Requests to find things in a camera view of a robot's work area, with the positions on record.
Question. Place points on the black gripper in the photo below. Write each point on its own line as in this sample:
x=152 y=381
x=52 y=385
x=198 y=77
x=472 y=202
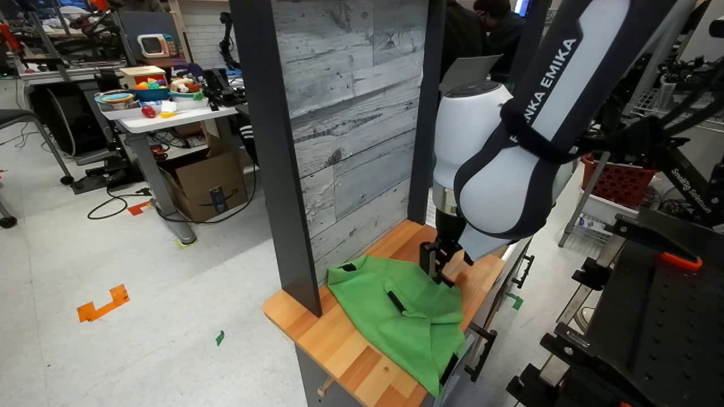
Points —
x=445 y=249

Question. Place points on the green cloth with black tags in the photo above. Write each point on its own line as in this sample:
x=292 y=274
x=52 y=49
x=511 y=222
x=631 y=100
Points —
x=408 y=323

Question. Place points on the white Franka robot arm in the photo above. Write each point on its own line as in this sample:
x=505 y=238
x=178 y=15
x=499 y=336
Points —
x=499 y=173

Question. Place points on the green floor tape piece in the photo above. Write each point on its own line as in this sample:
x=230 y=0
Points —
x=220 y=338
x=515 y=302

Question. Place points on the wooden table top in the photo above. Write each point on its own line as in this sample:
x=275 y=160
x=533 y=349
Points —
x=343 y=343

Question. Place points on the grey wood plank panel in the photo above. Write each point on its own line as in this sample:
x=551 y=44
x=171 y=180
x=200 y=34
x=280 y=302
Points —
x=355 y=114

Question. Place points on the red plastic basket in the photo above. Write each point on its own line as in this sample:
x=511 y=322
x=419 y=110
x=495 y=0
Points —
x=619 y=182

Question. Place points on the black pegboard panel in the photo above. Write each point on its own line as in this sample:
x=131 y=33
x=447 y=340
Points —
x=664 y=340

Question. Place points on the person in dark clothes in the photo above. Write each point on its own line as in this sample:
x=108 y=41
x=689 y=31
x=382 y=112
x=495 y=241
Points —
x=482 y=34

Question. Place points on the brown cardboard box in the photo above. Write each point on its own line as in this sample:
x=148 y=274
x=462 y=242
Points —
x=207 y=183

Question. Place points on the small orange floor tape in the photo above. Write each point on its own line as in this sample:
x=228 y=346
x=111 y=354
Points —
x=138 y=209

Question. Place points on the white desk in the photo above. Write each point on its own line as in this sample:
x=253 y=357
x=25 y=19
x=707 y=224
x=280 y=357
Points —
x=166 y=121

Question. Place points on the red toy ball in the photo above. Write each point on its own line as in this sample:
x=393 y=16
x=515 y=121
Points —
x=150 y=112

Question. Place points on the colourful toy box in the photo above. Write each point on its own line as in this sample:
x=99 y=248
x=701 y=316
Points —
x=144 y=77

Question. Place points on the thin black post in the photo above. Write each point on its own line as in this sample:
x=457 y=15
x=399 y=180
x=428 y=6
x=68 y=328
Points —
x=425 y=114

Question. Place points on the wide black post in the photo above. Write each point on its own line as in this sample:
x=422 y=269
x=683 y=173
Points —
x=275 y=149

